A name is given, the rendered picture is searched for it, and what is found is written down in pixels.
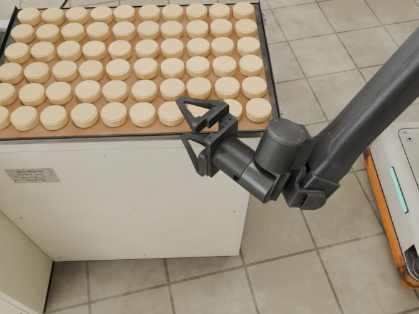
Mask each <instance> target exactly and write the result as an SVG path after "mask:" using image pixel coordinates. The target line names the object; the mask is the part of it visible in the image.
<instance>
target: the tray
mask: <svg viewBox="0 0 419 314"><path fill-rule="evenodd" d="M250 4H253V5H254V12H255V16H256V24H257V28H258V35H259V42H260V46H261V53H262V61H263V65H264V72H265V76H266V83H267V90H268V95H269V102H270V104H271V113H272V118H281V113H280V108H279V102H278V98H277V92H276V85H275V81H274V74H273V71H272V64H271V58H270V54H269V47H268V43H267V37H266V30H265V26H264V20H263V16H262V10H261V3H260V0H259V2H251V3H250ZM84 8H85V9H94V8H96V7H84ZM21 10H23V9H18V8H17V7H16V6H15V7H14V10H13V12H12V16H11V18H10V21H9V24H8V26H7V29H6V32H5V34H4V37H3V40H2V42H1V45H0V66H2V65H4V63H5V61H6V55H5V50H6V48H7V47H8V46H9V45H11V43H12V40H13V38H12V35H11V31H12V30H13V29H14V28H15V27H16V26H18V24H19V19H18V17H17V15H18V13H19V12H20V11H21ZM212 132H213V133H214V134H217V133H218V131H201V132H199V133H198V134H210V133H212ZM254 132H264V130H238V133H254ZM183 133H184V132H178V133H141V134H122V135H85V136H49V137H30V138H0V141H14V140H51V139H70V138H106V137H125V136H161V135H182V134H183ZM198 134H197V135H198Z"/></svg>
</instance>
